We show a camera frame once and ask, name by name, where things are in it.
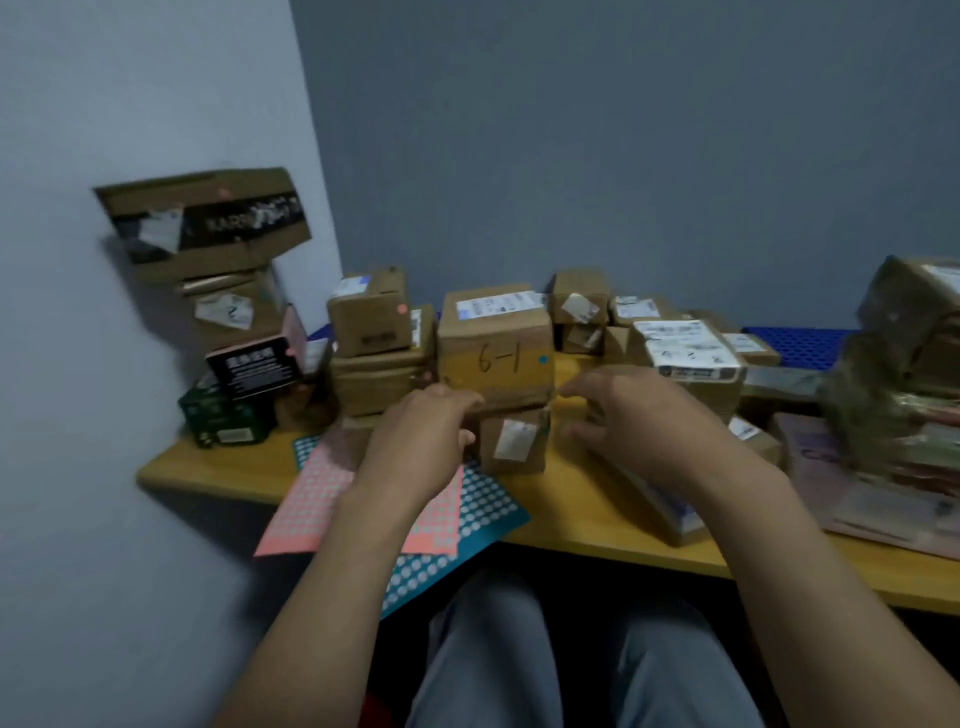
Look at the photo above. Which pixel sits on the person's left hand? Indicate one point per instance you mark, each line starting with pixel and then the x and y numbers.
pixel 412 457

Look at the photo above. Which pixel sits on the person's right hand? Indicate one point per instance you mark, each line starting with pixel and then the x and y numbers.
pixel 660 435

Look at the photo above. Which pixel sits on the box of stack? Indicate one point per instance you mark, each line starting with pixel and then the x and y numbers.
pixel 360 439
pixel 907 315
pixel 375 386
pixel 367 322

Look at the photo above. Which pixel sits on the pile of brown parcels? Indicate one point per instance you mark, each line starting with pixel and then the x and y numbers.
pixel 712 390

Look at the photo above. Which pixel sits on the small tall box white labels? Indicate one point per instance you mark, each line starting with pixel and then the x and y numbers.
pixel 487 457

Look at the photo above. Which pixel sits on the box with 004 label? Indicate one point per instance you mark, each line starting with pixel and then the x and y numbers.
pixel 675 517

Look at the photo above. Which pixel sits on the teal sticker sheet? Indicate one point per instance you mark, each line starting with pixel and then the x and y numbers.
pixel 487 502

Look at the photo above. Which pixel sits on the box marked 6-1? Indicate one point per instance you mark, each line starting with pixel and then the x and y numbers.
pixel 465 375

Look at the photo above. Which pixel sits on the pink dot sticker sheet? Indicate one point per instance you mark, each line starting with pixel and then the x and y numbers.
pixel 307 502

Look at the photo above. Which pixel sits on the large pink box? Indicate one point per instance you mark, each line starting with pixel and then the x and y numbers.
pixel 817 480

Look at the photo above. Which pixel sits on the black and pink box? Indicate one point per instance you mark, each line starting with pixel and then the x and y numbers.
pixel 255 371

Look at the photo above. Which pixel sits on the dark green box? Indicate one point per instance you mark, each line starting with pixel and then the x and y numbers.
pixel 217 420

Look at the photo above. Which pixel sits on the taped box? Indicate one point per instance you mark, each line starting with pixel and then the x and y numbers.
pixel 862 420

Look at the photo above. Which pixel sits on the box with black KARRIE band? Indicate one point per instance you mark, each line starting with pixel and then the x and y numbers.
pixel 195 187

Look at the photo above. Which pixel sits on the person's right forearm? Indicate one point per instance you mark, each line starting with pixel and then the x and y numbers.
pixel 825 600

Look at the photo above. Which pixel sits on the person's left forearm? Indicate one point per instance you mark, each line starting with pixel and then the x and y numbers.
pixel 322 622

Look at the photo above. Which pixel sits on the person's grey trousers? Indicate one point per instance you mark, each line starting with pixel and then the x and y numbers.
pixel 487 660

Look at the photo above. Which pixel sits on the blue plastic grid pallet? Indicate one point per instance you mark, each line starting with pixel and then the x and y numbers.
pixel 321 331
pixel 795 349

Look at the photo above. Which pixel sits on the red stool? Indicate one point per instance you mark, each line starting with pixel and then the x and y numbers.
pixel 375 712

